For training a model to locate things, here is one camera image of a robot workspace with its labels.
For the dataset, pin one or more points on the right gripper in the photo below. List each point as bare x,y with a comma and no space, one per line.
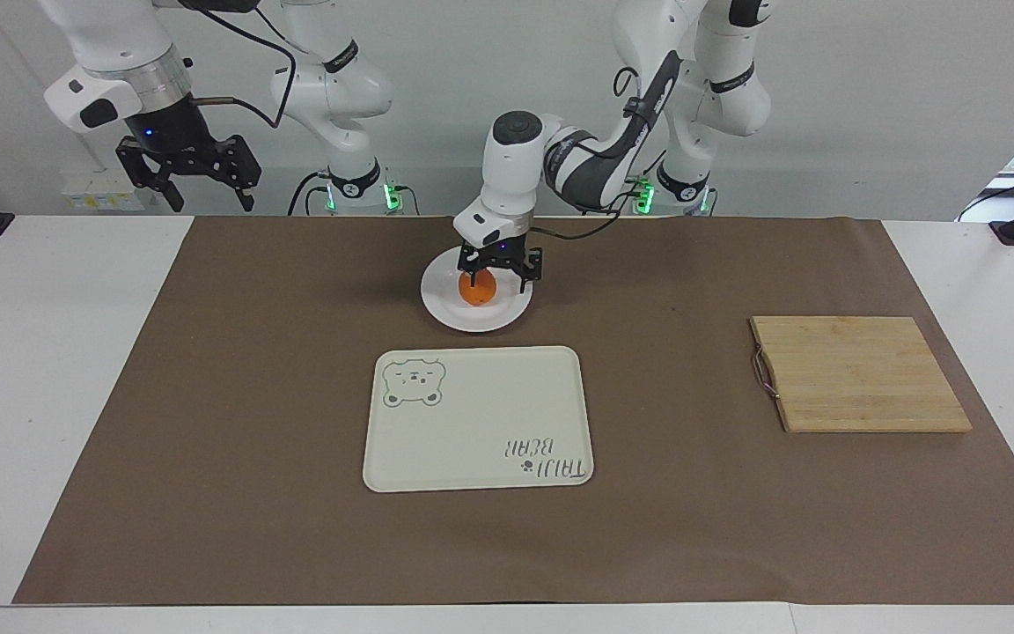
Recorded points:
168,128

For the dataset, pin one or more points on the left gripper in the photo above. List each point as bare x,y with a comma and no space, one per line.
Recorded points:
502,248

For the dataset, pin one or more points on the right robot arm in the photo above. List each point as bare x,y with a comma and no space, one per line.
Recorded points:
120,35

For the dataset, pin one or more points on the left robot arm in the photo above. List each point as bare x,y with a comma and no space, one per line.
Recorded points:
648,97

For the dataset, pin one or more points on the orange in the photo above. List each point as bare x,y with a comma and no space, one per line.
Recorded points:
482,291

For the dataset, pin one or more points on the round white plate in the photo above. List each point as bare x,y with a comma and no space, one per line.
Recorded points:
450,304

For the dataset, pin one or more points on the white power strip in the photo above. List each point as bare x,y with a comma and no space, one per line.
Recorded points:
102,192

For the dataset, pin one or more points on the cream tray with bear print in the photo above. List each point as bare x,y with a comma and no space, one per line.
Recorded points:
472,431

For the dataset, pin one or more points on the wooden cutting board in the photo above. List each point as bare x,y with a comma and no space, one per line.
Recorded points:
859,374

